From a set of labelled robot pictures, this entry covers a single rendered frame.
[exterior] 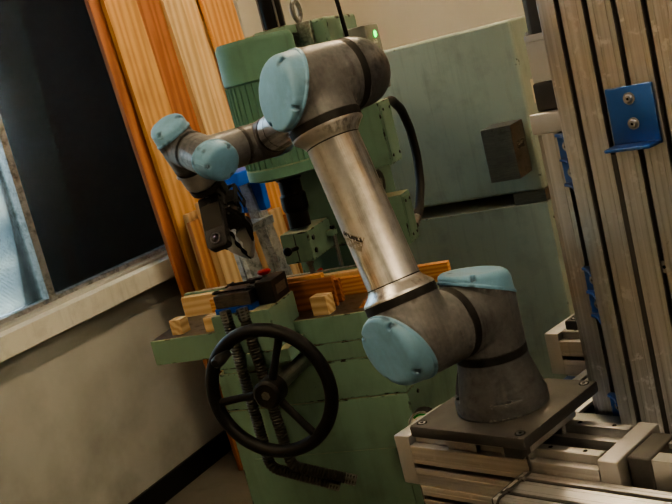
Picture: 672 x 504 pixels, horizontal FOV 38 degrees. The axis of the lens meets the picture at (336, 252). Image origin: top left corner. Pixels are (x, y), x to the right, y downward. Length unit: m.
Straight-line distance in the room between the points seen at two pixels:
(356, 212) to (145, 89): 2.36
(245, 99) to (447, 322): 0.87
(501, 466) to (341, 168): 0.53
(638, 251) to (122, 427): 2.46
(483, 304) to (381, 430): 0.71
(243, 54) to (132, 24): 1.70
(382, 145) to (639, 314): 0.93
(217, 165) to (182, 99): 2.15
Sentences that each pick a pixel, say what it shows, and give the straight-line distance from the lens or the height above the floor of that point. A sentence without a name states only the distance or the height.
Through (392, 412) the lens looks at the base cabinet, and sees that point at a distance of 2.14.
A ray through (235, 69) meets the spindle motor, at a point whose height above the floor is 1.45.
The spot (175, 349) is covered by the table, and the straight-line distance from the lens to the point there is 2.30.
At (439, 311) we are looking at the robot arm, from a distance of 1.47.
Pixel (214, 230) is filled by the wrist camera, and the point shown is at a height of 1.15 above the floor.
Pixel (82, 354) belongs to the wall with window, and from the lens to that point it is 3.55.
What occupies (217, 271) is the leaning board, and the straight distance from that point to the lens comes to 3.69.
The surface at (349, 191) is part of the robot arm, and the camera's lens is 1.47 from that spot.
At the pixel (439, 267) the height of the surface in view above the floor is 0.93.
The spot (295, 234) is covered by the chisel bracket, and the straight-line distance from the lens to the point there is 2.21.
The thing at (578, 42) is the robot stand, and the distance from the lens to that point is 1.53.
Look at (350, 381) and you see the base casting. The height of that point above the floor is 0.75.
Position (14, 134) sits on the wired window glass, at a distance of 3.56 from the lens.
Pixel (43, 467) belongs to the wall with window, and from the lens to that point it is 3.42.
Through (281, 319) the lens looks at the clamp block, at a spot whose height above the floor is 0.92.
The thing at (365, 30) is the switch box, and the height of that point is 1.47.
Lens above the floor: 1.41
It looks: 11 degrees down
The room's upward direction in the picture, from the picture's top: 14 degrees counter-clockwise
